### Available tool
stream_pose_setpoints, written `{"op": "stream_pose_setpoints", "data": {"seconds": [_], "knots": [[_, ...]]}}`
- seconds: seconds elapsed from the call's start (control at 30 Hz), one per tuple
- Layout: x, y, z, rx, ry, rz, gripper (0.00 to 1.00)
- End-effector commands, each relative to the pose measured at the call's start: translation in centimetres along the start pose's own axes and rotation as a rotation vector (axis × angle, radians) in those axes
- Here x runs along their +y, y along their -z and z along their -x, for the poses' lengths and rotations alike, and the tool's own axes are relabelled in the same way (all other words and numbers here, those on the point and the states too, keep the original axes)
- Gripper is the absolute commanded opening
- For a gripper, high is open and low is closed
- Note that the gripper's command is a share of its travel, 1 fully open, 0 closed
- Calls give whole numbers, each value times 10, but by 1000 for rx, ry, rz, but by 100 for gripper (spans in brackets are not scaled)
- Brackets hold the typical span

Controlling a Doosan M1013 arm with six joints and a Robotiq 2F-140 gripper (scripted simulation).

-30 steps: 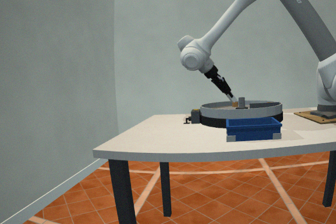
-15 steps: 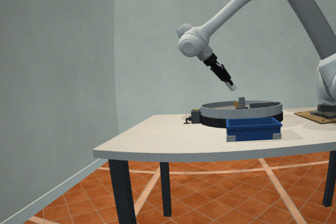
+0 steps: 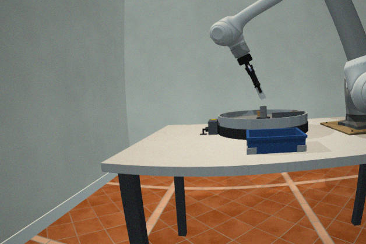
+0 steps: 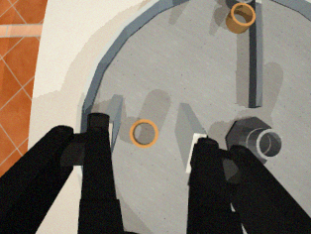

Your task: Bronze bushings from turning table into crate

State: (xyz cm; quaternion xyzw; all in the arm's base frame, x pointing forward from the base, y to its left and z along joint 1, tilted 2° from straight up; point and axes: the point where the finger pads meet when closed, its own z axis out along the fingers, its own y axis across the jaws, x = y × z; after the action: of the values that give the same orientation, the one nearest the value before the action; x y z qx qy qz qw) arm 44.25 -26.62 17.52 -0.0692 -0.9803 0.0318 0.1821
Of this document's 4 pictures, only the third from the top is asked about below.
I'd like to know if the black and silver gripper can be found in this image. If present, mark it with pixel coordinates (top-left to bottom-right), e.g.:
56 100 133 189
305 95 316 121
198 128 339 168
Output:
237 54 266 100

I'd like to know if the blue crate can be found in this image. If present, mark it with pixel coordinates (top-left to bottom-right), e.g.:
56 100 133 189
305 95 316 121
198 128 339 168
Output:
247 128 308 155

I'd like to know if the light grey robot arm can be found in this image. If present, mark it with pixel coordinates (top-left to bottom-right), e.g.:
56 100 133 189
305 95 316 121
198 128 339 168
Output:
210 0 366 130

